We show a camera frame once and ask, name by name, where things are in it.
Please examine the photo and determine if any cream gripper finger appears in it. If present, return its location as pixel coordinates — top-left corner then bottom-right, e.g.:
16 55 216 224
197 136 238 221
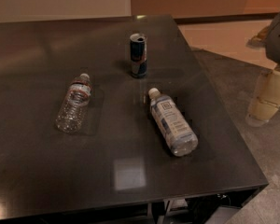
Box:
245 64 280 127

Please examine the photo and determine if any clear plastic water bottle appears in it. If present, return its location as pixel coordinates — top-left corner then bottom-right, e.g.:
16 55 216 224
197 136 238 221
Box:
55 73 91 133

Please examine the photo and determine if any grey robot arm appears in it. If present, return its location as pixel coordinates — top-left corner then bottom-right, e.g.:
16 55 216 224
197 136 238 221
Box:
245 12 280 127

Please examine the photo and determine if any white labelled water bottle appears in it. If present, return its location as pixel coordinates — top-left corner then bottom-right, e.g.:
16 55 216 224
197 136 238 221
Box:
148 88 198 157

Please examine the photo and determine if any dark rug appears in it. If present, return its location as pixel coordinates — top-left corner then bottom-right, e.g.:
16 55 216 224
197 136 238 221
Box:
193 49 280 224

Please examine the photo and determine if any blue silver energy drink can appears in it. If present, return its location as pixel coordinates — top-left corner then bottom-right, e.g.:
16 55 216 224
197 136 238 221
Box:
130 34 147 78

